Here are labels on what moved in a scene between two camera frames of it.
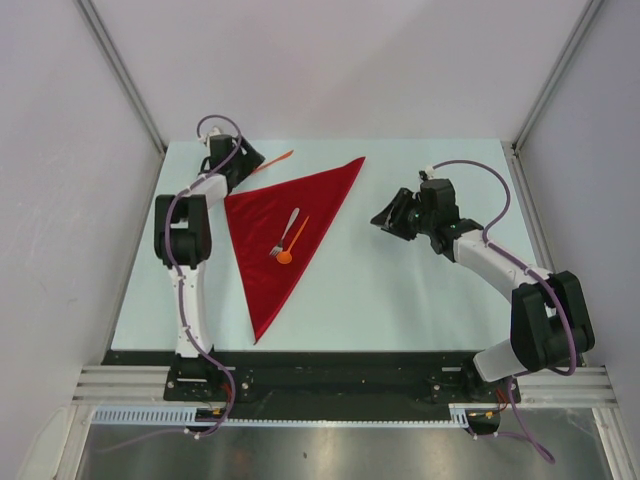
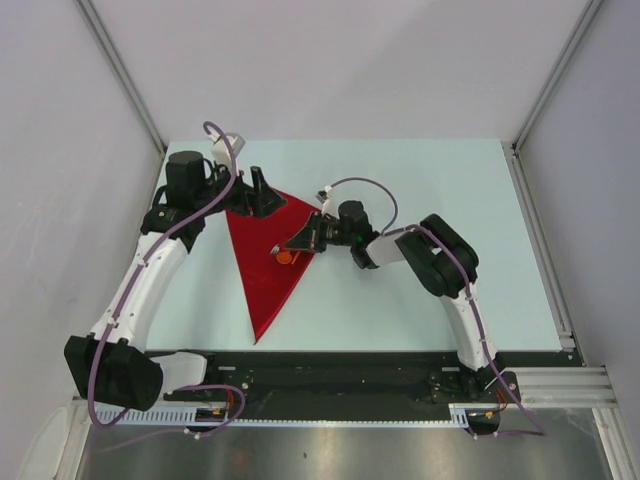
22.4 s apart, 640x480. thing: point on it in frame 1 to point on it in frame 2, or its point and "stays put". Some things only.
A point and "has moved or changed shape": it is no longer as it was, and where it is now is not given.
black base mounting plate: x=325 y=385 stays put
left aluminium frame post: x=97 y=29 stays put
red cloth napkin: x=259 y=216 has moved or changed shape
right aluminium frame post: x=591 y=9 stays put
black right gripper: x=391 y=219 to x=310 y=236
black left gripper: x=251 y=160 to x=257 y=201
